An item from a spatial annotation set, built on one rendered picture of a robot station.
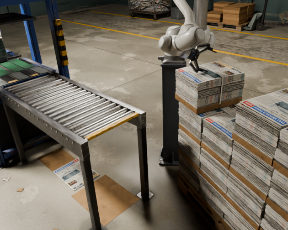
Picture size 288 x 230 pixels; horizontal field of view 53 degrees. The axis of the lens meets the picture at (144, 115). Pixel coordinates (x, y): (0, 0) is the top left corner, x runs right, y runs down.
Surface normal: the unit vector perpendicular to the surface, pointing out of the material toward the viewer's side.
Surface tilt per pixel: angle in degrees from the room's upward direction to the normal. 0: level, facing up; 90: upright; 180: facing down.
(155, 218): 0
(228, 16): 90
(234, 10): 90
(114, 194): 0
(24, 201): 0
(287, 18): 90
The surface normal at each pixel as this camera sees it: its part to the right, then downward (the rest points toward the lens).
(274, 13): -0.71, 0.36
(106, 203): -0.04, -0.87
